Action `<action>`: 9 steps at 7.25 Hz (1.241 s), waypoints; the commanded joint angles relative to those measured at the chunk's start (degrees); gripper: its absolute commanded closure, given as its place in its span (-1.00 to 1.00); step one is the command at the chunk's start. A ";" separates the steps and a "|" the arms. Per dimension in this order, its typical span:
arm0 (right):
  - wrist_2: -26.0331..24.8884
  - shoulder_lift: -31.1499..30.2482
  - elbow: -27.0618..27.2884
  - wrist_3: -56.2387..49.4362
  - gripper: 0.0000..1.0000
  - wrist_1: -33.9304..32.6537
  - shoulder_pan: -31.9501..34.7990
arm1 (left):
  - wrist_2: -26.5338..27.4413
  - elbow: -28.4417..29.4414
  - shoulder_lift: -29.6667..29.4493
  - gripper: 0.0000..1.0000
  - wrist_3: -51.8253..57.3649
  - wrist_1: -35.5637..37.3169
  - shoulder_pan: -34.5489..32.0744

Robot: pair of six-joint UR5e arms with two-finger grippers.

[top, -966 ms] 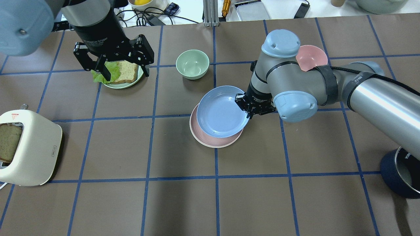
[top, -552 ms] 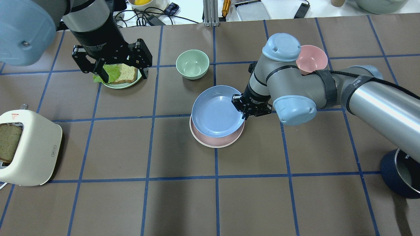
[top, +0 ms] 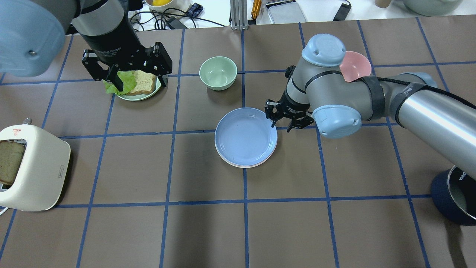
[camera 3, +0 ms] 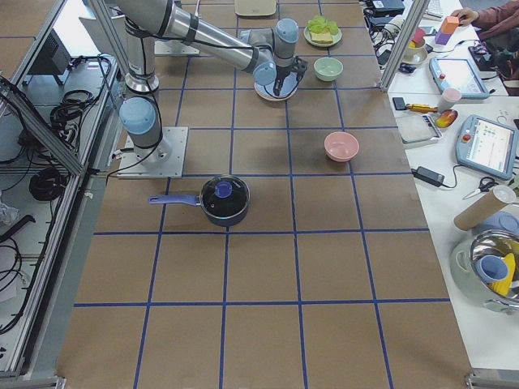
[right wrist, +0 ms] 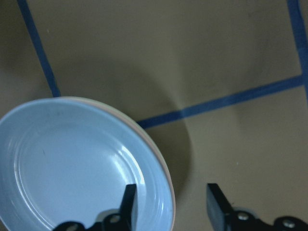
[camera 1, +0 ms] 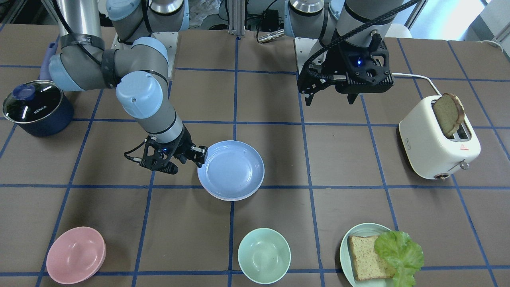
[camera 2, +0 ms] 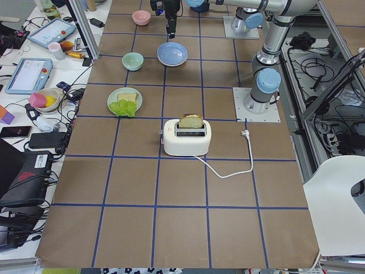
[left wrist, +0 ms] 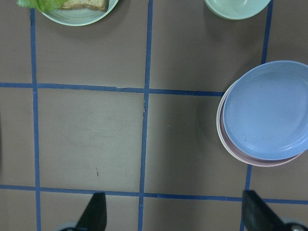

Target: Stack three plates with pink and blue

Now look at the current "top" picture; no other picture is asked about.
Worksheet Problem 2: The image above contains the blue plate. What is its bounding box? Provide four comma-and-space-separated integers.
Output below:
214, 107, 278, 154

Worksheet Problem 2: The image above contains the metal tray scale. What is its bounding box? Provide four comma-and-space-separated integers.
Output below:
265, 0, 307, 24

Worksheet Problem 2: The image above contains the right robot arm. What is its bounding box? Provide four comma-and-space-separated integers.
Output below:
265, 34, 476, 178

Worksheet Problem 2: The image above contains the cream plate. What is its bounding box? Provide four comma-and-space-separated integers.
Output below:
218, 150, 275, 168

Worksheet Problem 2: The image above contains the glass pot lid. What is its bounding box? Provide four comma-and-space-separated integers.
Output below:
448, 166, 476, 224

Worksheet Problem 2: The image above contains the aluminium frame post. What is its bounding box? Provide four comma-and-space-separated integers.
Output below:
230, 0, 249, 31

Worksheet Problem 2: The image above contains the white toaster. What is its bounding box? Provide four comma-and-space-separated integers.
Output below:
0, 124, 71, 211

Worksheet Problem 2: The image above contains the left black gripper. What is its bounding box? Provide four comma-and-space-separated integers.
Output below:
80, 15, 173, 92

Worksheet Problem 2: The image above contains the green plate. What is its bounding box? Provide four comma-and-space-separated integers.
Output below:
117, 77, 161, 102

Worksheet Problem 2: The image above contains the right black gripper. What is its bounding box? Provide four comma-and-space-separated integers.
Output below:
265, 90, 315, 132

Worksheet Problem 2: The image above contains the dark blue pot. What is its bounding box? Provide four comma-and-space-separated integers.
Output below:
431, 168, 476, 226

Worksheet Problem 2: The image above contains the bread slice in toaster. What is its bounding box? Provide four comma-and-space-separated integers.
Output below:
0, 140, 26, 185

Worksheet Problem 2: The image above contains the green bowl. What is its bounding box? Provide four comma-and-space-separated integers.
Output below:
199, 56, 238, 90

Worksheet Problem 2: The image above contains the steel mixing bowl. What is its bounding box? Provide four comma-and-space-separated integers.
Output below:
403, 0, 463, 16

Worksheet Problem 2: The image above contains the white bowl with fruit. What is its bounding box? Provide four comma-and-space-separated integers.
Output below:
145, 0, 192, 13

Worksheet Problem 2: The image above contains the orange yellow tool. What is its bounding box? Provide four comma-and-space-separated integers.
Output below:
251, 0, 262, 20

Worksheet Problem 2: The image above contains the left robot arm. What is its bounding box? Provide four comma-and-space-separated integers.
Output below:
0, 0, 173, 91

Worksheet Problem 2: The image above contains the black power adapter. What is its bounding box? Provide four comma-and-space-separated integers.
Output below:
333, 3, 352, 21

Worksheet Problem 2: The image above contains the lettuce leaf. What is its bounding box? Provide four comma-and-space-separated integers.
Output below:
102, 71, 137, 95

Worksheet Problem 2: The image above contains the bread slice on plate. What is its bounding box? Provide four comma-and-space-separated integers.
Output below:
126, 70, 157, 96

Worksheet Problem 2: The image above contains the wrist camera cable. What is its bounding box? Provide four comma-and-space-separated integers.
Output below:
376, 76, 476, 101

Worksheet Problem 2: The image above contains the pink bowl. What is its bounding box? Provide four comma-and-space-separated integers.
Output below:
339, 51, 371, 83

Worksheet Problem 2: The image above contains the black cables bundle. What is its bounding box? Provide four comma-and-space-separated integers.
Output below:
128, 0, 226, 32

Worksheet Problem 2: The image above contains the pink plate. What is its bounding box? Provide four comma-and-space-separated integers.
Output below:
219, 147, 276, 168

